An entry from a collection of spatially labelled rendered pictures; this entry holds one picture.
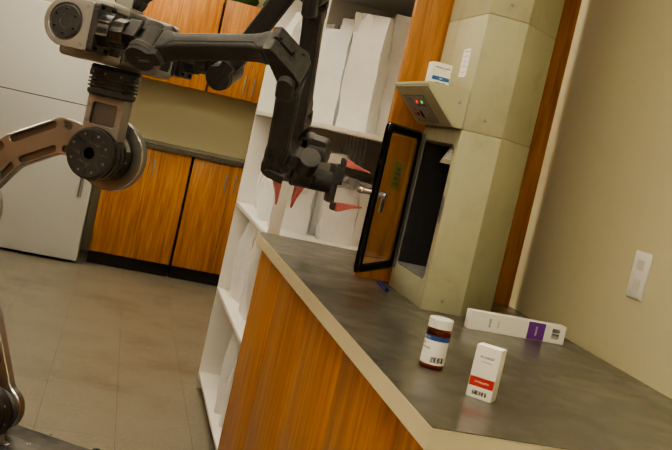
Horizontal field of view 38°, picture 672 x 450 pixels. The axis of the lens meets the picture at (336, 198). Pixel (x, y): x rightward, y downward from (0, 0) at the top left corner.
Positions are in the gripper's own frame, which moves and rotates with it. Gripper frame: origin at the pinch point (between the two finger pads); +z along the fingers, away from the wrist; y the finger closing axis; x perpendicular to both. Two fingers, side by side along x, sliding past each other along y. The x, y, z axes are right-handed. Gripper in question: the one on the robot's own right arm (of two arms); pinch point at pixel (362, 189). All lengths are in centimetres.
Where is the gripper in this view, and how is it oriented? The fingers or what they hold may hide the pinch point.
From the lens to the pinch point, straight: 261.1
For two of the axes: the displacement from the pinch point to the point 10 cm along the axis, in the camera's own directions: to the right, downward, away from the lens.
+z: 9.5, 2.0, 2.2
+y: 2.2, -9.7, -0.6
